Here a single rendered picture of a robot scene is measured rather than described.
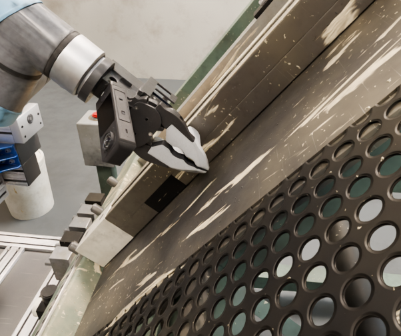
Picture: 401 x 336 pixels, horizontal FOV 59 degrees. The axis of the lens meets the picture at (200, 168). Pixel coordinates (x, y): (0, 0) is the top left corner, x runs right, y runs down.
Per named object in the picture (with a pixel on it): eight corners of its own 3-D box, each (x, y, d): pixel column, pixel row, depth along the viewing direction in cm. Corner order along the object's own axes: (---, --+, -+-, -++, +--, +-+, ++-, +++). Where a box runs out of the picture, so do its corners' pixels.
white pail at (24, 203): (24, 189, 248) (4, 129, 222) (65, 193, 245) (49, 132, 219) (-3, 220, 221) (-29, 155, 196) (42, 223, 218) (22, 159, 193)
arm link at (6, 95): (31, 109, 62) (60, 60, 57) (0, 140, 52) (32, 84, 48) (-13, 81, 59) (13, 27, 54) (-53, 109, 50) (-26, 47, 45)
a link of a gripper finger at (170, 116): (201, 130, 51) (152, 91, 49) (200, 135, 50) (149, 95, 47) (182, 151, 53) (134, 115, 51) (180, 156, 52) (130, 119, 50)
